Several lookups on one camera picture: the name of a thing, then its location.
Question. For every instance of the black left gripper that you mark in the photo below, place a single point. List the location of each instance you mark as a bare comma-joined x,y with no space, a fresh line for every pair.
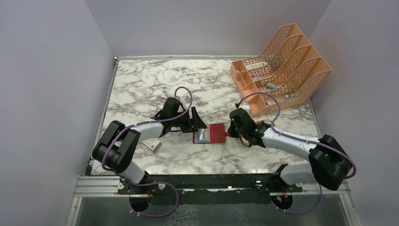
194,124

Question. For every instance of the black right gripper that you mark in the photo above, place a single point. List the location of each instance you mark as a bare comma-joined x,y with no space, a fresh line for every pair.
231,133

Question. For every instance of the red leather card holder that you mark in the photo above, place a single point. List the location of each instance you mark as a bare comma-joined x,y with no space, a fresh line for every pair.
214,133

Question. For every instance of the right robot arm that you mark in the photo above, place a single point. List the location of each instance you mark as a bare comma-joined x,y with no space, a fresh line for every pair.
326,162

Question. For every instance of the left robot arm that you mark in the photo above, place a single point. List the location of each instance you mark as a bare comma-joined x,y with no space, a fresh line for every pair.
116,146

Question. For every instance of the small white card box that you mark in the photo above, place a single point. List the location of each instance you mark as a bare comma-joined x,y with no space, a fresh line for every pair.
152,143

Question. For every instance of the grey item in organizer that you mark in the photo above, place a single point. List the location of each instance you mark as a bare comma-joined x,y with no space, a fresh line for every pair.
271,86

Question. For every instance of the white box in organizer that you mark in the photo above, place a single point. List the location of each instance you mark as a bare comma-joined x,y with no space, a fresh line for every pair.
261,65

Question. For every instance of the peach plastic file organizer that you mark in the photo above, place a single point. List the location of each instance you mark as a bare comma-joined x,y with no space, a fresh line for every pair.
293,64

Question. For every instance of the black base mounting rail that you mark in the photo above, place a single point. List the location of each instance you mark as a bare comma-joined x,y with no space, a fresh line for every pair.
260,182

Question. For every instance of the aluminium frame rail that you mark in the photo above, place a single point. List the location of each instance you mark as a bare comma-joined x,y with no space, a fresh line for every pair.
107,186

